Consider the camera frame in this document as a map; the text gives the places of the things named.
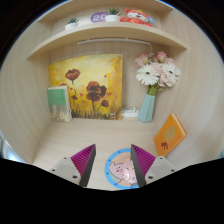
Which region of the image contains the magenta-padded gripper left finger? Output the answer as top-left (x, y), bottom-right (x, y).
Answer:
top-left (49, 143), bottom-right (97, 188)

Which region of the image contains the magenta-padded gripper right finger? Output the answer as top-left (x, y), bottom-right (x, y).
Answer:
top-left (130, 143), bottom-right (177, 188)

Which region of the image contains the orange book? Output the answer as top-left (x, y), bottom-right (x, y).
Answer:
top-left (153, 112), bottom-right (188, 158)

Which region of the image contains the pale teal faceted vase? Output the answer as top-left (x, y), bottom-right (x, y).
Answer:
top-left (137, 93), bottom-right (156, 124)

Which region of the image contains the white power strip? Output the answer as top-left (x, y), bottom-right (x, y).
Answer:
top-left (120, 104), bottom-right (140, 118)

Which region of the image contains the green and beige book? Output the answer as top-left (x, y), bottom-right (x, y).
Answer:
top-left (46, 85), bottom-right (73, 123)

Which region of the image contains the white and pink flower bouquet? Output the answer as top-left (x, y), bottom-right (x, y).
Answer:
top-left (134, 50), bottom-right (182, 97)

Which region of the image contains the yellow poppy flower painting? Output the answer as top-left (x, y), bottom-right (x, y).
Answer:
top-left (48, 53), bottom-right (123, 121)

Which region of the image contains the wooden shelf with decorations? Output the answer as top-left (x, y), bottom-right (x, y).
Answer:
top-left (27, 7), bottom-right (188, 61)

